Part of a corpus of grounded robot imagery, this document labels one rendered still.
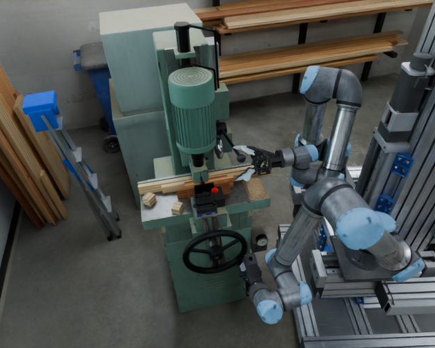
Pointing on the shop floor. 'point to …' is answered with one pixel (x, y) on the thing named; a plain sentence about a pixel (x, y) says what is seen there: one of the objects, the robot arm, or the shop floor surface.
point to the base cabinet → (208, 282)
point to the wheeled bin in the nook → (101, 72)
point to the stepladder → (70, 155)
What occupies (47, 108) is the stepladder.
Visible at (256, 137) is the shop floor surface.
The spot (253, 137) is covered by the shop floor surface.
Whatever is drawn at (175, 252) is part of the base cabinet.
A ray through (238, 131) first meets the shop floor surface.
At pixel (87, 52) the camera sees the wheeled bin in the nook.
